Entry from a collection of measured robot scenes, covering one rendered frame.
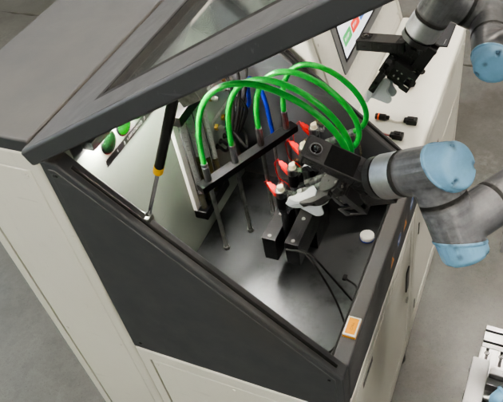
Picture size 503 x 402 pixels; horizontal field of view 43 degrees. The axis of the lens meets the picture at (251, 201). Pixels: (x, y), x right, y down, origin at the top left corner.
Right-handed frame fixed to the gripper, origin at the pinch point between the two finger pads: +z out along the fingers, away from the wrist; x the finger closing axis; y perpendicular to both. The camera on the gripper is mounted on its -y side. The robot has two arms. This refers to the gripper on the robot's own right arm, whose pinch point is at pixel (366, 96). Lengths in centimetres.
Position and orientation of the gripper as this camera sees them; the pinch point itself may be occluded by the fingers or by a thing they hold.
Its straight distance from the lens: 154.0
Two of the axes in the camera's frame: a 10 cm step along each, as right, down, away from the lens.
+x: 4.7, -5.7, 6.7
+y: 8.2, 5.7, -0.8
